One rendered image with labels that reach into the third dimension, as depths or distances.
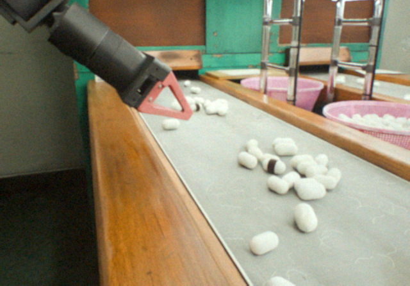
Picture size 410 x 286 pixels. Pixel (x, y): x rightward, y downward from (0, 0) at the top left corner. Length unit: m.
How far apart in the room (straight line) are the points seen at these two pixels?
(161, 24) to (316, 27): 0.67
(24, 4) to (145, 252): 0.29
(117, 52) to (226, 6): 1.01
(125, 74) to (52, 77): 1.70
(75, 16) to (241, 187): 0.29
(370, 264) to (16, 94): 1.99
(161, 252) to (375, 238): 0.22
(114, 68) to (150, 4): 0.91
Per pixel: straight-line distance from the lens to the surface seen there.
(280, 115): 0.81
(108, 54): 0.42
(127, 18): 1.31
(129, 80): 0.43
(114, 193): 0.42
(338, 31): 1.14
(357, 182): 0.53
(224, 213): 0.41
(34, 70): 2.12
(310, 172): 0.51
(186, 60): 1.29
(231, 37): 1.41
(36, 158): 2.24
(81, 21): 0.42
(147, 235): 0.33
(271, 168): 0.52
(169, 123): 0.72
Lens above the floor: 0.95
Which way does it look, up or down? 17 degrees down
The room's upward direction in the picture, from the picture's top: straight up
